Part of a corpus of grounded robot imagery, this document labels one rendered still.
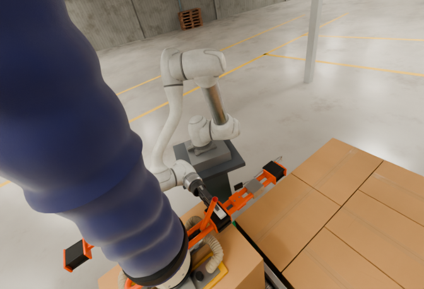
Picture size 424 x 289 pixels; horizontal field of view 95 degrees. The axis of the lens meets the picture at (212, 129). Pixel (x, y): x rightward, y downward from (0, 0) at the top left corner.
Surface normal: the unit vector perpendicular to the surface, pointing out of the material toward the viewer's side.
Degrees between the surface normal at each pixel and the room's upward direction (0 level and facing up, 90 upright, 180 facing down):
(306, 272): 0
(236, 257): 0
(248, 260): 0
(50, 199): 73
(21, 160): 86
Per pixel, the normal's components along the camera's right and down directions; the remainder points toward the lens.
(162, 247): 0.77, -0.09
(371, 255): -0.18, -0.79
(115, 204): 0.64, 0.48
